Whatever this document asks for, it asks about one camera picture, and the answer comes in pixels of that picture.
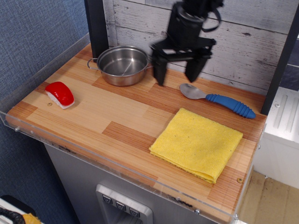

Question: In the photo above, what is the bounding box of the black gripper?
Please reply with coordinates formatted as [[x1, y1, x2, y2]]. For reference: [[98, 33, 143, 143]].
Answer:
[[151, 2, 216, 86]]

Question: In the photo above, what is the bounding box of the blue handled metal scoop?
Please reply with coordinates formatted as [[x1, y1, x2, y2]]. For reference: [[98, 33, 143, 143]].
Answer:
[[179, 83, 256, 119]]

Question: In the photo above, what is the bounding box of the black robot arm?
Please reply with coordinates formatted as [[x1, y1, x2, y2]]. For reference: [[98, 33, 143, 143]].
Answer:
[[151, 0, 223, 85]]

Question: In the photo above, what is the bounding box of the yellow folded towel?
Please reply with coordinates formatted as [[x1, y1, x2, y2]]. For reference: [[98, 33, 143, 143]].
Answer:
[[149, 108, 243, 184]]

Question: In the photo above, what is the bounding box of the stainless steel pot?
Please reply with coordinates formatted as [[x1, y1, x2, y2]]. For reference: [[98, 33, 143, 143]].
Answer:
[[87, 46, 152, 86]]

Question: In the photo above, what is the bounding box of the clear acrylic edge guard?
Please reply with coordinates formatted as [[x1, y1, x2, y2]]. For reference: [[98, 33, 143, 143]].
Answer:
[[0, 112, 239, 224]]

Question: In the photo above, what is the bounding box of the red toy sushi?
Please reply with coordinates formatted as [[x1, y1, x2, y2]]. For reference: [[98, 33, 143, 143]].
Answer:
[[45, 82, 75, 109]]

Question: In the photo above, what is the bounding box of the white ribbed cabinet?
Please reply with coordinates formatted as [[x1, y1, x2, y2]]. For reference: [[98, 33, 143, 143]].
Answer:
[[253, 87, 299, 188]]

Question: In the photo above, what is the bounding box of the grey metal cabinet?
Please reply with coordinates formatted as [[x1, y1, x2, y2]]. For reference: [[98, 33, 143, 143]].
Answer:
[[45, 145, 212, 224]]

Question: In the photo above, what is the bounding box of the silver button panel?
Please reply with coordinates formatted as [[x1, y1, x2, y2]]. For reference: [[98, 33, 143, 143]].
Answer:
[[96, 184, 154, 224]]

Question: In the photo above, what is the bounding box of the yellow object bottom corner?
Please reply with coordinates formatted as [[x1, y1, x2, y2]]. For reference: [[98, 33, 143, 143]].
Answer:
[[22, 213, 42, 224]]

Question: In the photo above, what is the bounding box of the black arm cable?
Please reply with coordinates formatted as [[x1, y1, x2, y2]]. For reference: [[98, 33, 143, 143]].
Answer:
[[201, 7, 222, 33]]

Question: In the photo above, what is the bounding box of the black left vertical post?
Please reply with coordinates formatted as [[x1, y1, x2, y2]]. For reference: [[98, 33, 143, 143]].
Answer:
[[84, 0, 109, 58]]

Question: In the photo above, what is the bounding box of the black vertical post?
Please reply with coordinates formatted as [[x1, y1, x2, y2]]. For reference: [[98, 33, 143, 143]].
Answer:
[[84, 0, 109, 58], [260, 6, 299, 115]]

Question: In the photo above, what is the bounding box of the black right vertical post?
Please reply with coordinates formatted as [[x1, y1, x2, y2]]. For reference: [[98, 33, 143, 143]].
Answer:
[[260, 6, 299, 115]]

